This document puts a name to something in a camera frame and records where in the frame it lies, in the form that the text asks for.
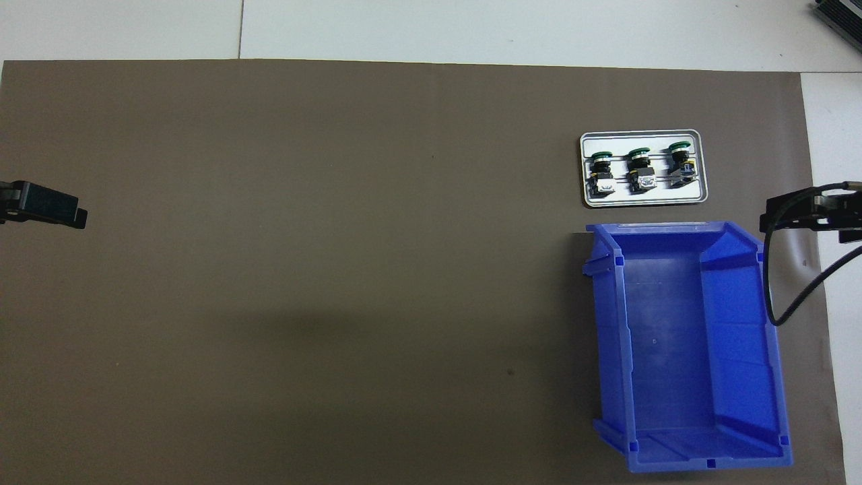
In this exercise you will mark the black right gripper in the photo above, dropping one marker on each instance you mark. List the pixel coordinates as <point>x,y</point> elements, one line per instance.
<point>850,232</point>

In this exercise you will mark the green push button switch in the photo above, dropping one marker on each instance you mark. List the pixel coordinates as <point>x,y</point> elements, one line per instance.
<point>640,168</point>
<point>681,162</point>
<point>601,172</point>

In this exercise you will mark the silver metal tray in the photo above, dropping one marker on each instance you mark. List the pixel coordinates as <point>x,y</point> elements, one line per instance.
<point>656,140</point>

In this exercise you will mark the grey ribbed device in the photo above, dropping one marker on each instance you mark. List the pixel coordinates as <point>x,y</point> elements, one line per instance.
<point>842,17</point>

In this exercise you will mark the blue plastic storage bin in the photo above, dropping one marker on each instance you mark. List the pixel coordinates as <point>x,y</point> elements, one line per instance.
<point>673,377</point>

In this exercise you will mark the brown paper table mat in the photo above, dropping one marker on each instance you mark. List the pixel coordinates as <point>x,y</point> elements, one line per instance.
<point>337,269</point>

